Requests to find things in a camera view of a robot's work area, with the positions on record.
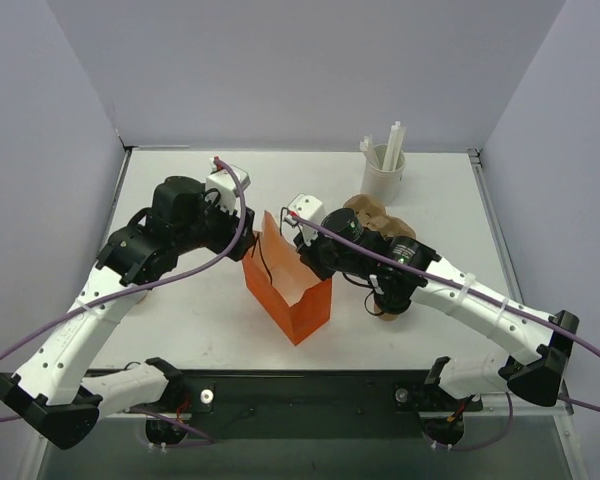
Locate orange paper bag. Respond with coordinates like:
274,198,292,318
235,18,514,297
242,211,332,345

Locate aluminium frame rail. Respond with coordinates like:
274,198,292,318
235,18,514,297
467,147,574,416

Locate white straw holder cup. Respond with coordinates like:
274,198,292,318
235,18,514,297
360,152,405,205

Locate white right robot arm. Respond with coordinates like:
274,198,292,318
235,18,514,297
284,208,579,408

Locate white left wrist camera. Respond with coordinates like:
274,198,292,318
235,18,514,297
205,156,239,214

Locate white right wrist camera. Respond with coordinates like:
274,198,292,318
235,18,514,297
283,193,326,246

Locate brown paper coffee cup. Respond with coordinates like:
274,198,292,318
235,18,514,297
372,301,411,321

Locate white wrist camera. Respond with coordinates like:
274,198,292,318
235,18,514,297
283,193,326,246
205,156,239,214

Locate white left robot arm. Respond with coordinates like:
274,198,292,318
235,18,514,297
0,170,255,450

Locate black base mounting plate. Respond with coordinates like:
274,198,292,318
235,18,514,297
124,368,481,441

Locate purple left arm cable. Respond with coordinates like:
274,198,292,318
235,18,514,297
0,162,249,448

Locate brown cardboard cup carrier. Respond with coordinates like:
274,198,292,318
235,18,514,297
343,194,417,245

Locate white wrapped straw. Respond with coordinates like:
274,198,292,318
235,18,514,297
359,135,380,168
382,121,406,171

